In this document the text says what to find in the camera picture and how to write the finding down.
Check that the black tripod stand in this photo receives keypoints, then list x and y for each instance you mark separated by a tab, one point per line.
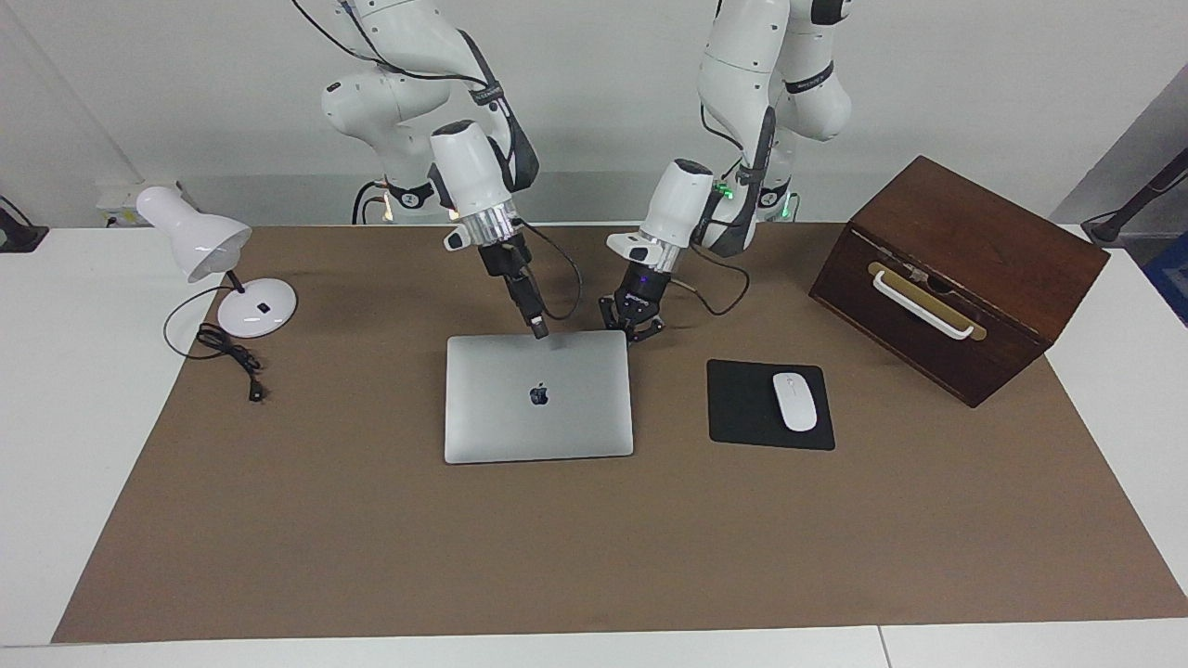
1114	227

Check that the white computer mouse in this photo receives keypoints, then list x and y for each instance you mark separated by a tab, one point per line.
795	404

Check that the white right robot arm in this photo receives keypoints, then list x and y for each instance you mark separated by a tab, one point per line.
469	167

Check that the grey Apple laptop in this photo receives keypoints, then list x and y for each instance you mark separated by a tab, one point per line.
520	427

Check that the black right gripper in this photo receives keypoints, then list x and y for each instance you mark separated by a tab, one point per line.
506	260

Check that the black clamp stand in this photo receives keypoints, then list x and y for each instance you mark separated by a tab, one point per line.
19	237

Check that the brown table mat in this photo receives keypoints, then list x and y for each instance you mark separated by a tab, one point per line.
557	557

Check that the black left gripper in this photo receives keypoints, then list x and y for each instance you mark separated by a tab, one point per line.
645	286

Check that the white desk lamp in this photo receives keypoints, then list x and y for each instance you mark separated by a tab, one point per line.
260	315

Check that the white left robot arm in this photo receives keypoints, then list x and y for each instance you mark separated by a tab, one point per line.
677	195

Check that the blue crate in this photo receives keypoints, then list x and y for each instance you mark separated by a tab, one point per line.
1171	278

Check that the dark brown wooden box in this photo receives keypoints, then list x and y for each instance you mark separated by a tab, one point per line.
984	232

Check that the black mouse pad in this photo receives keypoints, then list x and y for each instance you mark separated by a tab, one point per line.
742	408

